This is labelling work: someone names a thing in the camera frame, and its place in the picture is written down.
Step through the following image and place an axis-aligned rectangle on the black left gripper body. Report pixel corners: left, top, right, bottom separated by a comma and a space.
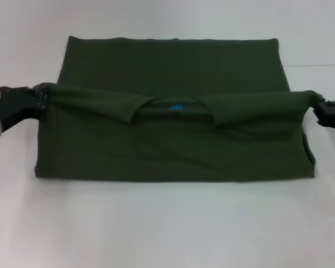
0, 85, 45, 135

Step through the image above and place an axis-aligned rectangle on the dark green printed T-shirt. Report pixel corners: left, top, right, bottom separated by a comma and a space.
33, 35, 326, 184

